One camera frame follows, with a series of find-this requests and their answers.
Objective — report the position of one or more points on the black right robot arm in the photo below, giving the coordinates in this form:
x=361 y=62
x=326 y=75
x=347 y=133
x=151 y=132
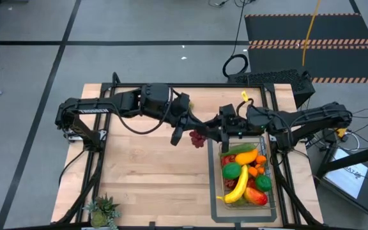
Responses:
x=315 y=118

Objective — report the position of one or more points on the grey mat with dark border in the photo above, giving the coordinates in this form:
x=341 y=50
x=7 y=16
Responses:
x=210 y=179

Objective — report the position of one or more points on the black hazard-striped floor mat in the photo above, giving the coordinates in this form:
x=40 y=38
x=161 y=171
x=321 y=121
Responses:
x=311 y=28

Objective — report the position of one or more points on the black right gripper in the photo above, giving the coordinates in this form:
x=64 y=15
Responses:
x=232 y=124

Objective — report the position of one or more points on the black power adapter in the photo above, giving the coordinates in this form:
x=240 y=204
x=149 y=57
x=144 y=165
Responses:
x=330 y=136

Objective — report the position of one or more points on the black perforated bracket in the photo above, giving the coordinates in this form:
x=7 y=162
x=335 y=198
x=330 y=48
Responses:
x=276 y=77

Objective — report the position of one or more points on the black stand beam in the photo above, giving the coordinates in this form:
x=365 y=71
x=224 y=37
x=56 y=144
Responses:
x=356 y=159

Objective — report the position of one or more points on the orange tangerine cluster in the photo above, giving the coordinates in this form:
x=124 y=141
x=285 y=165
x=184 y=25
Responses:
x=260 y=159

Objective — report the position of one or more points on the green cucumber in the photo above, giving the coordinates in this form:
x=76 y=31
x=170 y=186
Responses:
x=240 y=149

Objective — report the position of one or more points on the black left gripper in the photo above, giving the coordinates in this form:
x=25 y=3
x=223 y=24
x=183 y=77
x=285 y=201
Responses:
x=180 y=107

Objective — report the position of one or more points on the yellow banana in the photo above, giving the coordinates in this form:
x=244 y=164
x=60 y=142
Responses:
x=240 y=187

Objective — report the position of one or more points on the red grape bunch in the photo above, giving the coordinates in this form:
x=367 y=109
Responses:
x=197 y=139

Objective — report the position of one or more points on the bright red apple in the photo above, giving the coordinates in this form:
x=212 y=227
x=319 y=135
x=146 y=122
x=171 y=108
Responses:
x=228 y=159

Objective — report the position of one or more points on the large green lime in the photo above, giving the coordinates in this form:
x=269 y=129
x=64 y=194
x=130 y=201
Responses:
x=232 y=171
x=263 y=183

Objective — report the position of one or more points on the yellow oval fruit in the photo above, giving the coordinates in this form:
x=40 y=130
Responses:
x=246 y=157

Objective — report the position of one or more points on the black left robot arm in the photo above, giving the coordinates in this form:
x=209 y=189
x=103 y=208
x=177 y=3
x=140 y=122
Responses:
x=107 y=105

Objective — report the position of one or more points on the red and orange mango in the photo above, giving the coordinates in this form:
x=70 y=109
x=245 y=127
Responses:
x=256 y=195

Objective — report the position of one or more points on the black aluminium table frame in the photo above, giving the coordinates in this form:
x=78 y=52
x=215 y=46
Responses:
x=209 y=85

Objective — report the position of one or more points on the yellow plug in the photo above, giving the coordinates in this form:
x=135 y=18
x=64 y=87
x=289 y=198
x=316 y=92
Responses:
x=341 y=131

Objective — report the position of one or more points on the green succulent plant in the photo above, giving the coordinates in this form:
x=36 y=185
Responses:
x=102 y=211

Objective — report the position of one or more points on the yellow tag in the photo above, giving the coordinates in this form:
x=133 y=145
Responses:
x=244 y=96

